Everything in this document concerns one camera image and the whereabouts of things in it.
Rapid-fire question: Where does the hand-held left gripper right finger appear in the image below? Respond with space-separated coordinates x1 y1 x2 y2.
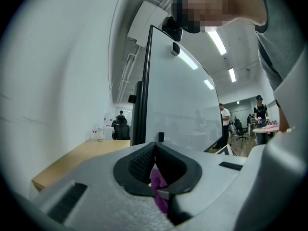
154 142 248 231

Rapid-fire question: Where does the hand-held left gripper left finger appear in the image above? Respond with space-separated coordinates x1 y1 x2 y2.
32 142 174 231

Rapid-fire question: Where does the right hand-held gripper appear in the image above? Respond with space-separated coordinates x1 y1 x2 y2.
215 145 238 157

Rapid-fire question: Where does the purple cloth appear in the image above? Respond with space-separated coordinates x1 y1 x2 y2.
149 167 170 218

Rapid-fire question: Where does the whiteboard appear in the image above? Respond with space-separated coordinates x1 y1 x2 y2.
128 24 223 153

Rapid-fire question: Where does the person's left forearm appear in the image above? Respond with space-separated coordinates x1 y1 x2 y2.
278 99 290 134

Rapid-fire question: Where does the black office chair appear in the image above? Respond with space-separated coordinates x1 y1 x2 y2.
233 119 249 141
113 118 131 141

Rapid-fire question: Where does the wooden desk with white legs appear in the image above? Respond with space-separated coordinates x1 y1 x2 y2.
31 138 132 192

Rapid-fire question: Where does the round white table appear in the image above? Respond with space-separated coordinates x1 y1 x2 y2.
252 125 280 145

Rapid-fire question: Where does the white marker pen black cap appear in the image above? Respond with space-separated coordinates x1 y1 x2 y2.
158 131 172 143

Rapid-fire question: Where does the small ceiling light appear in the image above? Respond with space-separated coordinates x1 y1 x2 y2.
228 67 237 83

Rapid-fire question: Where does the long ceiling light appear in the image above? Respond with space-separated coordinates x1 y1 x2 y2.
206 27 227 55

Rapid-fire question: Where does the person's gray shirt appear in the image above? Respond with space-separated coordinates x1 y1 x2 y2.
255 0 308 91

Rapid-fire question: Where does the person's head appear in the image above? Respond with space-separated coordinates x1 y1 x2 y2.
171 0 268 33

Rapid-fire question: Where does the white ceiling air unit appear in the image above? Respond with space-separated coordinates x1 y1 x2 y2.
127 0 169 48

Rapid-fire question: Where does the black head-worn camera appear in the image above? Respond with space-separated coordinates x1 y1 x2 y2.
161 15 183 42

